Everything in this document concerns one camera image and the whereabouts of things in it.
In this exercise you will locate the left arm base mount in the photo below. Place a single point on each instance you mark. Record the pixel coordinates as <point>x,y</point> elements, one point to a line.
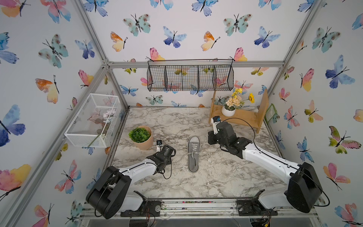
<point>144,207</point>

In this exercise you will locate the wooden shelf rack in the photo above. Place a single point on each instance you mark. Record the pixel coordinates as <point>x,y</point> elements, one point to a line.
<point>242,117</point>

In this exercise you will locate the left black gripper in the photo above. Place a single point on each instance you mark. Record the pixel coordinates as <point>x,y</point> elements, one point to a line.
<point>168,161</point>

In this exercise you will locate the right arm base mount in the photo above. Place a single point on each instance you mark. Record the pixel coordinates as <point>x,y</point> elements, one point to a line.
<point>252,207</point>

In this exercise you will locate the green plant in terracotta pot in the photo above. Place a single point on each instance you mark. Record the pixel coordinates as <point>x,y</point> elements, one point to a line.
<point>142,137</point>

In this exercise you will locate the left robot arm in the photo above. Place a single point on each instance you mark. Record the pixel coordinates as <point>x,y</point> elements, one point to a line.
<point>111,193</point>

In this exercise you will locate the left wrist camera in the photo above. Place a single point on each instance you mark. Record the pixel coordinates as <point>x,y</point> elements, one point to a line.
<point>159,144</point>

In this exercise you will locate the white mesh wall basket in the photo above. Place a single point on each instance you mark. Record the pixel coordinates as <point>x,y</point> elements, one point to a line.
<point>95,121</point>

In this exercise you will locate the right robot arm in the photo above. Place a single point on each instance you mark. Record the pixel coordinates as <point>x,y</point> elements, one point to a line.
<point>303,188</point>

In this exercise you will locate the green framed wall card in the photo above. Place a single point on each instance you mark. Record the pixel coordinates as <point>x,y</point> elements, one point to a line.
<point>271,114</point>

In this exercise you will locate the aluminium front rail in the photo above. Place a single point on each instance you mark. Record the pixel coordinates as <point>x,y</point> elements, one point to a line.
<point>215,208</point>

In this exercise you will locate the black wire wall basket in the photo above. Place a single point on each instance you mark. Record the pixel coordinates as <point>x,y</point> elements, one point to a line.
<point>190,75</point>

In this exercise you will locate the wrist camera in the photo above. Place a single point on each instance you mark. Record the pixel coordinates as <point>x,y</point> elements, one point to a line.
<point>215,121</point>
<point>159,144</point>

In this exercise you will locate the grey canvas sneaker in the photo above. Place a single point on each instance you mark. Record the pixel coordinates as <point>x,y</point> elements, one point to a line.
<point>192,166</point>

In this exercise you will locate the white shoelace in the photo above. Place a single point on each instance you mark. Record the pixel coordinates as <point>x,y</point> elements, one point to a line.
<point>187,154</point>

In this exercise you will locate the flowers in white pot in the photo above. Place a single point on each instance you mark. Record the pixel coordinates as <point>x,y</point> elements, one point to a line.
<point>236,101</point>

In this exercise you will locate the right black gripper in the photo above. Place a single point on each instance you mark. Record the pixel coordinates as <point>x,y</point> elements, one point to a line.
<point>211,135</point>

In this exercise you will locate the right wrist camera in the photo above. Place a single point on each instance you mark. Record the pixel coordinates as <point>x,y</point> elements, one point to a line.
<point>215,121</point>

